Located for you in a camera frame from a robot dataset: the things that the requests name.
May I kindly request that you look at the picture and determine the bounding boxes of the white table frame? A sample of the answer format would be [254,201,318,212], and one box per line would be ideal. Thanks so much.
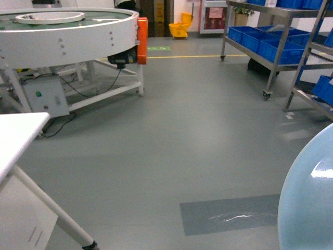
[0,111,99,250]

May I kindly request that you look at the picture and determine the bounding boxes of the orange machine guard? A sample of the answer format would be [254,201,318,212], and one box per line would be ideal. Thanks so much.
[137,17,148,65]

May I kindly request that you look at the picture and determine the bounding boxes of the white round conveyor machine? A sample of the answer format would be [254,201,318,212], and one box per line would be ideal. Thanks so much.
[1,8,144,113]

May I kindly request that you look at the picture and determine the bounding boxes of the white control box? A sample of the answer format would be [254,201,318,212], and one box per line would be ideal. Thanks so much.
[23,76,70,118]

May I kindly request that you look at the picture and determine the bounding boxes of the light blue oval tray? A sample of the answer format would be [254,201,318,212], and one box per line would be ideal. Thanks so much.
[278,125,332,249]

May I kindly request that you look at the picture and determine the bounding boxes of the yellow mop bucket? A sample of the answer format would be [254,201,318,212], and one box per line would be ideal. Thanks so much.
[169,12,193,39]

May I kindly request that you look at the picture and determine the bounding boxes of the black power cable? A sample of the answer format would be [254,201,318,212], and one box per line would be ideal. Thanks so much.
[39,65,123,139]

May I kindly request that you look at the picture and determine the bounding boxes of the steel trolley with bins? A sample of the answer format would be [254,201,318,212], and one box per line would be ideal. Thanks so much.
[220,0,333,101]

